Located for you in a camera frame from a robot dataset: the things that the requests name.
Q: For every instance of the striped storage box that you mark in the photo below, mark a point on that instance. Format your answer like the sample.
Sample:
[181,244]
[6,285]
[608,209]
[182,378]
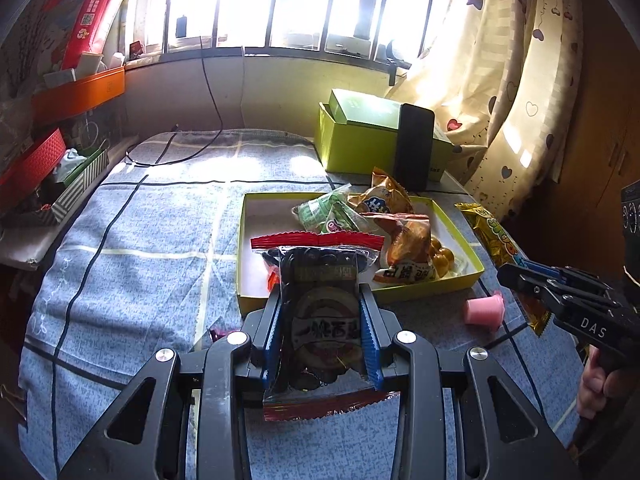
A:
[75,195]

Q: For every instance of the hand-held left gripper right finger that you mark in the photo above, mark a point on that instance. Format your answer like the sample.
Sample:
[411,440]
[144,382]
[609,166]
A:
[370,340]

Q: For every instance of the yellow chip bag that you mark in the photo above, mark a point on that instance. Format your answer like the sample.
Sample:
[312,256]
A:
[385,195]

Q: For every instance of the shallow green cardboard tray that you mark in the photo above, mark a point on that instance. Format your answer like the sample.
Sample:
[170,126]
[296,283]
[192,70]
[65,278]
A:
[257,240]

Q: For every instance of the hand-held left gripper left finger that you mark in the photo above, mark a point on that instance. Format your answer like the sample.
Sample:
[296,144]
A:
[272,330]

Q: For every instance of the heart print curtain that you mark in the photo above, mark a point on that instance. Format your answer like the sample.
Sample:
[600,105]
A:
[500,60]

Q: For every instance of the person's right hand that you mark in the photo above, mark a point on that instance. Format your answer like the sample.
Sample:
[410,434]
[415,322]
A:
[595,390]

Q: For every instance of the red white package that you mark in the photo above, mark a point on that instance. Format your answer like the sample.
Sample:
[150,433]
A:
[92,10]

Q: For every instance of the pink jelly cup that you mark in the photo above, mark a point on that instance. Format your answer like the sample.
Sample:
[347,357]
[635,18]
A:
[480,310]

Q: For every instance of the yellow candy packet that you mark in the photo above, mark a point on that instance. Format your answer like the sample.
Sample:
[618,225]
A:
[492,232]

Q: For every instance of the green snack packet pink label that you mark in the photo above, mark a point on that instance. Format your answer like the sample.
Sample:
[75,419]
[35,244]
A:
[345,222]

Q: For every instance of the dark snack packet red edges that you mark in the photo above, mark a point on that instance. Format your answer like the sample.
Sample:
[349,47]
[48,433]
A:
[320,310]

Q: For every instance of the window with metal bars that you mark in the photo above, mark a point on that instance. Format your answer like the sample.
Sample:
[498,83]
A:
[300,5]

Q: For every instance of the black box with knobs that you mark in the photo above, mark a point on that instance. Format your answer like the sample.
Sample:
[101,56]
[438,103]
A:
[631,210]

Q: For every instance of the red woven basket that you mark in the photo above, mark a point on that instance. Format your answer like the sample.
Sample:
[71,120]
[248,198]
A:
[40,155]

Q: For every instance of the orange storage box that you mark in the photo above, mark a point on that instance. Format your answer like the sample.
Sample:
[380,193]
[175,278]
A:
[80,92]

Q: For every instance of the small red box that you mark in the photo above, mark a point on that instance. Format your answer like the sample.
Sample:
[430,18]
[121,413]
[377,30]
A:
[136,50]

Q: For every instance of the golden balls packet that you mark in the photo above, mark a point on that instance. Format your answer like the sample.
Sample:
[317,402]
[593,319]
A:
[442,257]

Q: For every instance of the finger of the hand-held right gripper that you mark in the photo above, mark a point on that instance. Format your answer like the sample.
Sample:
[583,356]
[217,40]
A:
[520,277]
[555,271]

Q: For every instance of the magenta snack packet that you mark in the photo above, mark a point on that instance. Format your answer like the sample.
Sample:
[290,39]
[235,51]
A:
[220,333]

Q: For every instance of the wooden wardrobe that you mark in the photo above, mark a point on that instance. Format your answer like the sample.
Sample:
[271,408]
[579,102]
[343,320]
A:
[600,135]

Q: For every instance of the lime green cardboard box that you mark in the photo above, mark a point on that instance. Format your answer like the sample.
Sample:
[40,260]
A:
[350,145]

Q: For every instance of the small white box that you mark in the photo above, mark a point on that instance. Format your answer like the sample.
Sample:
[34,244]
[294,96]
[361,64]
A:
[90,62]

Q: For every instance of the green clear snack packet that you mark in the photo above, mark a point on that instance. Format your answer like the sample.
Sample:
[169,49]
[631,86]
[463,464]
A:
[315,207]

